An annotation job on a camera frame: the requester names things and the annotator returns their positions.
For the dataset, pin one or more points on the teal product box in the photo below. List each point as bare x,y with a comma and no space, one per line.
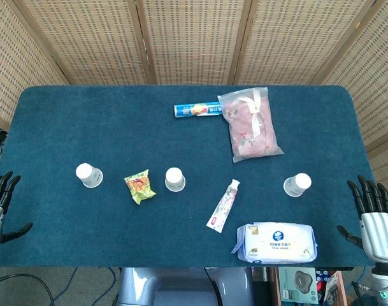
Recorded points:
297,285

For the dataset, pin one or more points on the pink cloth in plastic bag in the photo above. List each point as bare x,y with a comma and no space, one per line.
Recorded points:
249,127

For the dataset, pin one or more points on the green snack packet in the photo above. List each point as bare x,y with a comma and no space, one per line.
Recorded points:
139,186

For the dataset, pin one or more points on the white paper cup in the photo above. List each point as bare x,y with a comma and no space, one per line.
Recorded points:
88,176
175,180
296,185

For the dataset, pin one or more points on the blue felt table cover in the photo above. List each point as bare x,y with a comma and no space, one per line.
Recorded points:
85,127

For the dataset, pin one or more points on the blue snack tube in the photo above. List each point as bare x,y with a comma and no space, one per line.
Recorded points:
193,110

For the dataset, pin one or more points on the floral toothpaste tube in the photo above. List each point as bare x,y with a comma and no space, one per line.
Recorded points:
224,204

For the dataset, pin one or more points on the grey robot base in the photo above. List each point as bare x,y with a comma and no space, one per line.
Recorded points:
181,287

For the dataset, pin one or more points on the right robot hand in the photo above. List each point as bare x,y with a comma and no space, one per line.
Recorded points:
380,236

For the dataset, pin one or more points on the bamboo folding screen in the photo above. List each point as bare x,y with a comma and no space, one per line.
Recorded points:
193,41

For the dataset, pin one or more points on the white wet wipes pack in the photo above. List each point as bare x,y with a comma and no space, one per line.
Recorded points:
276,242

